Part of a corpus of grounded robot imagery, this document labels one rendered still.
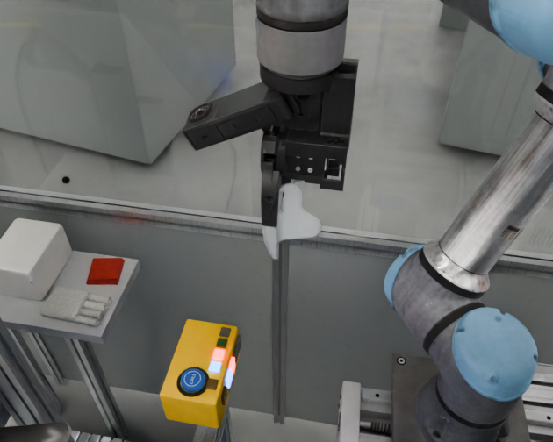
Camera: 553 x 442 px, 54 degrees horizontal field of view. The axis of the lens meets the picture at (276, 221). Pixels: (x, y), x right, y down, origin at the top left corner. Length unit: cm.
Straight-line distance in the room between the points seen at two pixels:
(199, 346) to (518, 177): 59
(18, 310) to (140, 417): 88
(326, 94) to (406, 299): 48
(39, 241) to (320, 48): 107
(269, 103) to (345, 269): 91
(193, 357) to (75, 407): 131
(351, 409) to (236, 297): 60
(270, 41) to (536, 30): 20
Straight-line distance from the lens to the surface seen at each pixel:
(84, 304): 137
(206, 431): 117
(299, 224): 55
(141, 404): 220
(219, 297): 153
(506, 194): 80
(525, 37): 37
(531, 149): 79
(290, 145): 50
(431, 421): 95
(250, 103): 50
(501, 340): 83
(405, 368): 104
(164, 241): 142
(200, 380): 96
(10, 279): 140
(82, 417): 224
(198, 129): 52
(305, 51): 45
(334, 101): 49
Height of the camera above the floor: 191
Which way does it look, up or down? 44 degrees down
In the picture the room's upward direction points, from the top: straight up
